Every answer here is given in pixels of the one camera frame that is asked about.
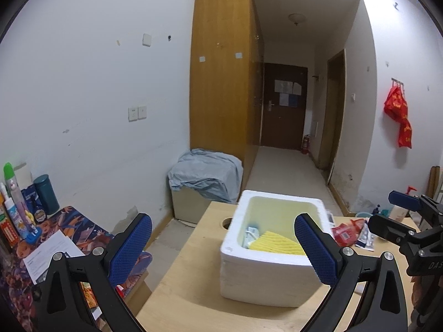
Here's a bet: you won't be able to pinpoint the yellow sponge cloth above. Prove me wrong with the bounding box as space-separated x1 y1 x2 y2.
250 231 306 256

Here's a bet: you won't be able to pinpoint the person's hand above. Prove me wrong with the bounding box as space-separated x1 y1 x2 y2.
411 275 434 315

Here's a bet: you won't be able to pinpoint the white lotion pump bottle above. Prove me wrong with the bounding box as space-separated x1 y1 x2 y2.
389 186 417 223

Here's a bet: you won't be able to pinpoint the red tissue packet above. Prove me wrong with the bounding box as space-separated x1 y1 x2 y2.
331 218 365 247

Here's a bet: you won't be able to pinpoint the teal plastic basin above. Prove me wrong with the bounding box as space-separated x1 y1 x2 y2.
354 211 372 219

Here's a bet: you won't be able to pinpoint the white foam box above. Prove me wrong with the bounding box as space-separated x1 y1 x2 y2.
220 190 331 308

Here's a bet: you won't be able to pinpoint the orange snack packet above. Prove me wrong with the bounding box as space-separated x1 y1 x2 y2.
81 282 98 309

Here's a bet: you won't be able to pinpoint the small wooden cabinet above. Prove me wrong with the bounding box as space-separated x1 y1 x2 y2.
171 187 211 224

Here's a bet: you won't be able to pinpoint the red hanging bag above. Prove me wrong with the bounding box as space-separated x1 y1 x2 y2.
384 82 412 149

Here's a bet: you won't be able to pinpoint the white printed paper sheet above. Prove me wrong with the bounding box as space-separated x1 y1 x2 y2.
24 231 84 285

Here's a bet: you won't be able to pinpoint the green cap spray bottle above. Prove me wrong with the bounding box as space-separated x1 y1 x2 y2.
3 162 33 239

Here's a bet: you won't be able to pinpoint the blue box package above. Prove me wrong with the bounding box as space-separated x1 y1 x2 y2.
21 184 47 224

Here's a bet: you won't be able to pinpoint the red fire extinguisher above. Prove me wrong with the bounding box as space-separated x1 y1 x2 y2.
301 134 310 154

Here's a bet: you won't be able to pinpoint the dark teal canister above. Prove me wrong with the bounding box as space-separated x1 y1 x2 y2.
34 174 59 215

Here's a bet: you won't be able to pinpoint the grey-blue draped cloth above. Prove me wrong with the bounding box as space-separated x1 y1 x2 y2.
168 148 243 204

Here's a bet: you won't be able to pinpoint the colourful patterned tablecloth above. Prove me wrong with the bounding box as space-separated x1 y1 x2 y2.
0 204 153 332

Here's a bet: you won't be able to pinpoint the white blue tube bottle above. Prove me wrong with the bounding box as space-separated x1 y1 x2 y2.
1 183 28 239

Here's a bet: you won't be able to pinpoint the papers on door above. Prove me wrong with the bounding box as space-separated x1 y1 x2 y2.
274 79 303 108

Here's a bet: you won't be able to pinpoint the dark brown entrance door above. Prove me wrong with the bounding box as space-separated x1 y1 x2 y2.
261 63 308 150

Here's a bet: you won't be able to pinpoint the ceiling lamp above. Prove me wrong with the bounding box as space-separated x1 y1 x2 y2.
288 13 307 25

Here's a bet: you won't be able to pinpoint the wooden wardrobe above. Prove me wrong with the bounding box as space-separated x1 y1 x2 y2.
189 0 264 185

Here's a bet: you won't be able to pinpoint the side doorway wooden frame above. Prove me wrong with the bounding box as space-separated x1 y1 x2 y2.
318 50 346 183

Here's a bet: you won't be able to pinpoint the double wall socket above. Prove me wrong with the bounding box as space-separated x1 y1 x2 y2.
128 106 147 122

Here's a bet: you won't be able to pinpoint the white wall switch plate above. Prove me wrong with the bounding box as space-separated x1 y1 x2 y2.
142 34 152 47

